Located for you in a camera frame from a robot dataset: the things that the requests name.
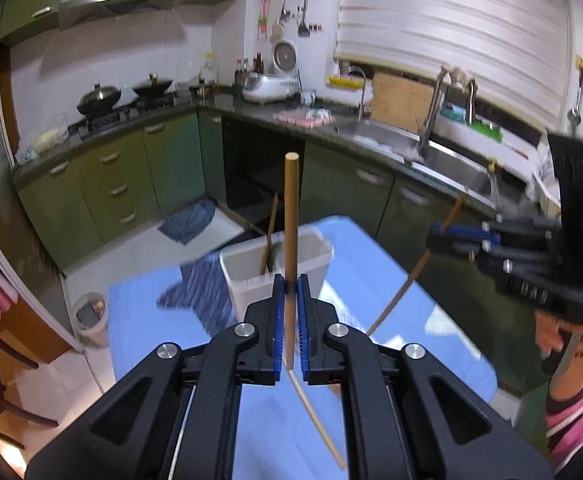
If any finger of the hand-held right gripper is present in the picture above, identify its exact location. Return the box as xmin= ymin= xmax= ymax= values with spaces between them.
xmin=428 ymin=234 xmax=559 ymax=312
xmin=434 ymin=217 xmax=561 ymax=244

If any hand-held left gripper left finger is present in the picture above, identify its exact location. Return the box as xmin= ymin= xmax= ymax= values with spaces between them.
xmin=24 ymin=274 xmax=288 ymax=480

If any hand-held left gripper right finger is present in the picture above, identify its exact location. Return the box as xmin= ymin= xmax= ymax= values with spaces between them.
xmin=296 ymin=274 xmax=555 ymax=480

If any white plastic utensil holder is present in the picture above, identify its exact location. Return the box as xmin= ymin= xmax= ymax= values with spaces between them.
xmin=219 ymin=227 xmax=335 ymax=311

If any thin brown chopstick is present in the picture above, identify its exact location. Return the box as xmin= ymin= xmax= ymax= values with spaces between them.
xmin=268 ymin=242 xmax=285 ymax=275

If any red-tipped wooden chopstick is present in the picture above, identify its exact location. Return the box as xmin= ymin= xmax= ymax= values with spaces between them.
xmin=366 ymin=195 xmax=467 ymax=337

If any light wooden chopstick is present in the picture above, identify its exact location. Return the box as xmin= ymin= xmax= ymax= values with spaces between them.
xmin=289 ymin=372 xmax=348 ymax=470
xmin=282 ymin=152 xmax=301 ymax=371

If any dark red chopstick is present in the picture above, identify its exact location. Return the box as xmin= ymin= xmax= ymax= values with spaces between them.
xmin=262 ymin=191 xmax=279 ymax=276

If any person's right forearm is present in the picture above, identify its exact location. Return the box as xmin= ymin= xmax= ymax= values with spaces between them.
xmin=544 ymin=355 xmax=583 ymax=472

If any person's right hand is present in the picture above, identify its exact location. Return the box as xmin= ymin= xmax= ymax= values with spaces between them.
xmin=534 ymin=305 xmax=583 ymax=377

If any steel double sink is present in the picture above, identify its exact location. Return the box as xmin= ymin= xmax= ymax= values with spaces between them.
xmin=334 ymin=119 xmax=497 ymax=201

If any hanging steel ladle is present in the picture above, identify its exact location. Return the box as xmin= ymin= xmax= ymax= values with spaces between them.
xmin=566 ymin=67 xmax=583 ymax=136

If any grey rag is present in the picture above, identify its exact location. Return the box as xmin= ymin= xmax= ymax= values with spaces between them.
xmin=394 ymin=142 xmax=425 ymax=161

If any blue printed tablecloth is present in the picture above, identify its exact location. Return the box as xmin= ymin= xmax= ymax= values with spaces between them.
xmin=108 ymin=215 xmax=497 ymax=480

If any green base cabinet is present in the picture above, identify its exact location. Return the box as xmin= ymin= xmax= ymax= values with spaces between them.
xmin=14 ymin=110 xmax=222 ymax=273
xmin=301 ymin=142 xmax=562 ymax=411

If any dark tap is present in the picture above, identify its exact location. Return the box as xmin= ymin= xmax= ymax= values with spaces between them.
xmin=465 ymin=80 xmax=478 ymax=126

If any tall steel faucet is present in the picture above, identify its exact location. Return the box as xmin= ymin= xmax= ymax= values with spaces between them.
xmin=419 ymin=67 xmax=447 ymax=146

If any blue floor rug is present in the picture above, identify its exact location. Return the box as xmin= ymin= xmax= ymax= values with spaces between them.
xmin=158 ymin=199 xmax=217 ymax=246

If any wooden cutting board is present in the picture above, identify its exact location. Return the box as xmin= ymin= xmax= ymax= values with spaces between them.
xmin=371 ymin=71 xmax=435 ymax=123

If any cloth on faucet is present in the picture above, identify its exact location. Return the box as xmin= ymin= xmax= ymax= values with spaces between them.
xmin=441 ymin=66 xmax=475 ymax=88

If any curved steel faucet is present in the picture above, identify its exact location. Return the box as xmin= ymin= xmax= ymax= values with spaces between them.
xmin=344 ymin=66 xmax=368 ymax=122

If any white trash bin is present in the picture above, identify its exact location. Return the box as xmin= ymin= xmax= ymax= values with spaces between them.
xmin=74 ymin=292 xmax=110 ymax=348

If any pink dish cloth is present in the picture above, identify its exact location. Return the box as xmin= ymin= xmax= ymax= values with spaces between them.
xmin=273 ymin=108 xmax=336 ymax=128

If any white window blind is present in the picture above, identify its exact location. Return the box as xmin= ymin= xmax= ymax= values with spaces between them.
xmin=334 ymin=0 xmax=572 ymax=136

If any dark granite countertop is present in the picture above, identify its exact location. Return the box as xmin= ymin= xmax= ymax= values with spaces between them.
xmin=14 ymin=92 xmax=562 ymax=211

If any white rice cooker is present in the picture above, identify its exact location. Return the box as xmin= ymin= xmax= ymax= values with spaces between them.
xmin=242 ymin=40 xmax=299 ymax=106

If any gas stove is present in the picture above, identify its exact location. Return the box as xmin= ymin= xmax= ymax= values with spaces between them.
xmin=74 ymin=95 xmax=192 ymax=133

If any cooking oil bottle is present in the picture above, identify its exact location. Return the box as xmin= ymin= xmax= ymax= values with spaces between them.
xmin=200 ymin=52 xmax=218 ymax=86

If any wooden chair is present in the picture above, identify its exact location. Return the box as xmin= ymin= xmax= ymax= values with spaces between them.
xmin=0 ymin=310 xmax=60 ymax=451

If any black wok with lid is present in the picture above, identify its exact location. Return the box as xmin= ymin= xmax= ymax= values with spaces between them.
xmin=76 ymin=82 xmax=122 ymax=117

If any clear plastic bag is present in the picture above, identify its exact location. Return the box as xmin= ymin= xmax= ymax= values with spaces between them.
xmin=16 ymin=115 xmax=70 ymax=163

